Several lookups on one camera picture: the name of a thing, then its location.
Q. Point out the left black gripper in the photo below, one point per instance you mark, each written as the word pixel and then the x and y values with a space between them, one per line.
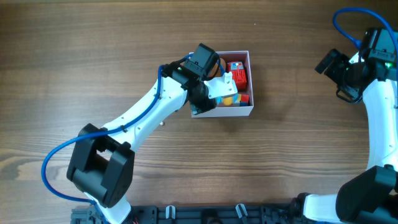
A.
pixel 198 106

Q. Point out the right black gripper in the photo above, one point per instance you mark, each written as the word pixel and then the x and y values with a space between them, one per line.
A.
pixel 339 60

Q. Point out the white cardboard box pink inside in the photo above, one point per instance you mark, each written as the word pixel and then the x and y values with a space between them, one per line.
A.
pixel 235 110

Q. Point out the red toy truck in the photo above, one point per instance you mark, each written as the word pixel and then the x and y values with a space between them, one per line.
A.
pixel 239 74

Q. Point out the yellow duck toy blue hat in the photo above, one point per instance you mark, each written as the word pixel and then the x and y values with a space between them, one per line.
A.
pixel 228 101

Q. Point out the colourful puzzle cube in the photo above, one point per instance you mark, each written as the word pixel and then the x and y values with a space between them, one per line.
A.
pixel 241 100

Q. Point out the brown plush toy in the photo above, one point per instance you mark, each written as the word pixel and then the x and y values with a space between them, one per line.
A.
pixel 214 70

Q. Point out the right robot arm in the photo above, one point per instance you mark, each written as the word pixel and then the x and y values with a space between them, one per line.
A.
pixel 371 197

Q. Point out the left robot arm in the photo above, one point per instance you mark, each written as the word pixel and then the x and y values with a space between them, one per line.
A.
pixel 102 161

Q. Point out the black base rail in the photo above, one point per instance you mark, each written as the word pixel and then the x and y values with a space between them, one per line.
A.
pixel 240 213

